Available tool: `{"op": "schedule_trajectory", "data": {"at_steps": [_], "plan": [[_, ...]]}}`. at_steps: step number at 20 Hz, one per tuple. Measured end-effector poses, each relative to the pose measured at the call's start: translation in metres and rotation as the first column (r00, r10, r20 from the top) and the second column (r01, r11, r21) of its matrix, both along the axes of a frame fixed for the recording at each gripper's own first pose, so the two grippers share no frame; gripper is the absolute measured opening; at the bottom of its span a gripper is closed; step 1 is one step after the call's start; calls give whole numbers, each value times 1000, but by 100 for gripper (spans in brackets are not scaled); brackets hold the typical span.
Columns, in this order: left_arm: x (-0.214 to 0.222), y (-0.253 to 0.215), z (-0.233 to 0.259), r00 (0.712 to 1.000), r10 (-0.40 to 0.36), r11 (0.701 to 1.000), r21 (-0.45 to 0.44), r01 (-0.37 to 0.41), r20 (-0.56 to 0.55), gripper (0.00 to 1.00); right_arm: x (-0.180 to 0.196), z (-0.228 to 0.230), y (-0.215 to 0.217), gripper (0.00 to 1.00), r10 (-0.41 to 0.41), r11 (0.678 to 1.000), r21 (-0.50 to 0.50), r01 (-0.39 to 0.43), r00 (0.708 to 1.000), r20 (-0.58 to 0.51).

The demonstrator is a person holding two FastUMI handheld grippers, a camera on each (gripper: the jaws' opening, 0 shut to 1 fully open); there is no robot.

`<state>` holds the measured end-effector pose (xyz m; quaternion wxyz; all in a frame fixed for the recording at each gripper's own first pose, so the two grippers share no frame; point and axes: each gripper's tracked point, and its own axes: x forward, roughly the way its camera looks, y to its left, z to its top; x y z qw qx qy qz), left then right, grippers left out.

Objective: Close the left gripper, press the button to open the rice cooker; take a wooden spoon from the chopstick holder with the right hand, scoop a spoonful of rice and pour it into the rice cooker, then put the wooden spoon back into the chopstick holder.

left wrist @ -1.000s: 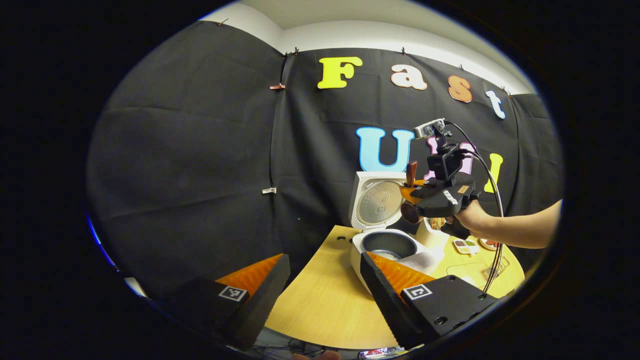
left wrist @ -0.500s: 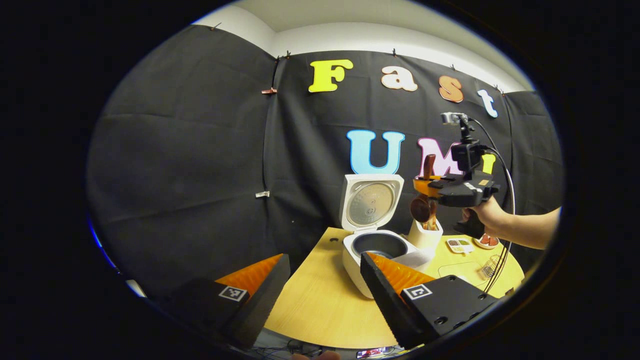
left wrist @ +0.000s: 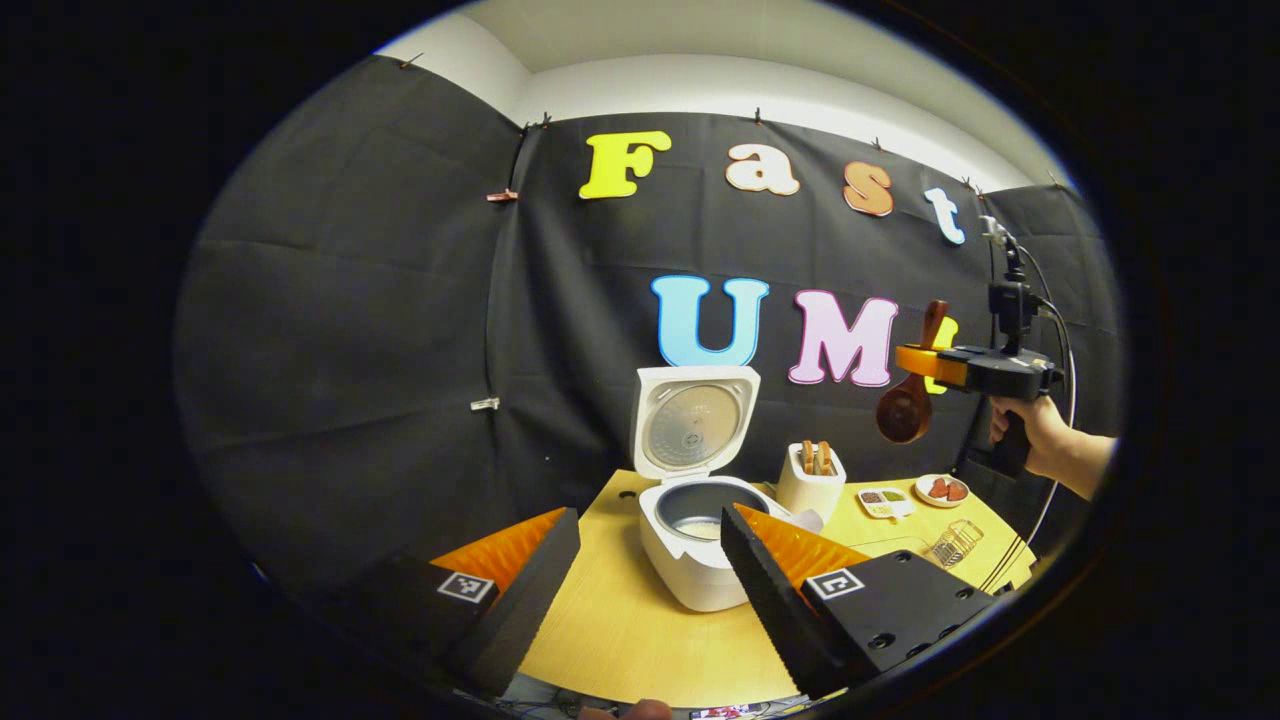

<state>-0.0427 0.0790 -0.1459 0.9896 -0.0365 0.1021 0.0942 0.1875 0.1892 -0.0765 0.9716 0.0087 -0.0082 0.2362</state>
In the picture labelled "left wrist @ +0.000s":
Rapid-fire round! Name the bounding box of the wire chopstick holder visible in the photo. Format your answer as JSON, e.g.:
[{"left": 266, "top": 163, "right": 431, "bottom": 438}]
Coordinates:
[{"left": 930, "top": 518, "right": 985, "bottom": 569}]

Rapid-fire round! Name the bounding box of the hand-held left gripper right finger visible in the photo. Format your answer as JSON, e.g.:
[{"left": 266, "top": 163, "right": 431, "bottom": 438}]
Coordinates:
[{"left": 720, "top": 503, "right": 1006, "bottom": 701}]

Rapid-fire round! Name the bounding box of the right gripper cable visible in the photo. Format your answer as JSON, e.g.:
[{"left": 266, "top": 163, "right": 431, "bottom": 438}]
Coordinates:
[{"left": 975, "top": 245, "right": 1079, "bottom": 593}]

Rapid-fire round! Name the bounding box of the white round plate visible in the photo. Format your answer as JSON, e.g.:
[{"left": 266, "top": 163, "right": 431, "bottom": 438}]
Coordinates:
[{"left": 914, "top": 473, "right": 971, "bottom": 509}]

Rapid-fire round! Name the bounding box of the black backdrop cloth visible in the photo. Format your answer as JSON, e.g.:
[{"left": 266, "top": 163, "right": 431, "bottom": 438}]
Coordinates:
[{"left": 175, "top": 55, "right": 1126, "bottom": 641}]

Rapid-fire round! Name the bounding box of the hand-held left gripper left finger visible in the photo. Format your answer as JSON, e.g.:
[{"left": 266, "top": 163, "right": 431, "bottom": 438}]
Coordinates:
[{"left": 335, "top": 507, "right": 583, "bottom": 701}]

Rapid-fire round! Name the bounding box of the white toaster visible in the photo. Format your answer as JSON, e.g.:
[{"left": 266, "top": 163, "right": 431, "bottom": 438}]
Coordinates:
[{"left": 775, "top": 441, "right": 848, "bottom": 526}]

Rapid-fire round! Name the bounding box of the brown wooden spoon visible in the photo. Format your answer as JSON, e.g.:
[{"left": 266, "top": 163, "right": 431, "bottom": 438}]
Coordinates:
[{"left": 877, "top": 300, "right": 949, "bottom": 445}]

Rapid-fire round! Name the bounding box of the white rice cooker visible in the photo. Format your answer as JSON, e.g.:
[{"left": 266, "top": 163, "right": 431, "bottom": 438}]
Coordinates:
[{"left": 632, "top": 365, "right": 826, "bottom": 613}]

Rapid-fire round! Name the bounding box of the white divided dish of beans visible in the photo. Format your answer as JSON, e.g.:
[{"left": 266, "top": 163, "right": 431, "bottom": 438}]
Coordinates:
[{"left": 857, "top": 487, "right": 916, "bottom": 521}]

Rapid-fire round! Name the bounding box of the row of small black clips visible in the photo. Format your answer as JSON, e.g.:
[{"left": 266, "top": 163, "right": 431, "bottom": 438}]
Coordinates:
[{"left": 400, "top": 53, "right": 1066, "bottom": 196}]

